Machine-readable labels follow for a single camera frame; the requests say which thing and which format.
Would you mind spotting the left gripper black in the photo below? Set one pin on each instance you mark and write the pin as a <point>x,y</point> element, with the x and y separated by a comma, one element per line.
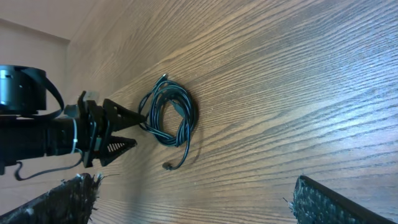
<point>88,130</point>

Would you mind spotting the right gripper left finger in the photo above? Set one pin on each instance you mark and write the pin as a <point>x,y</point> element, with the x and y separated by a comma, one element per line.
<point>70,202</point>

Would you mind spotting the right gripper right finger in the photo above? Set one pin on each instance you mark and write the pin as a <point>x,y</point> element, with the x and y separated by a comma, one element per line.
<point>314,203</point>

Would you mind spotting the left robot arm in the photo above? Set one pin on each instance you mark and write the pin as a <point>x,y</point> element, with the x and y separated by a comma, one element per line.
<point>35,122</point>

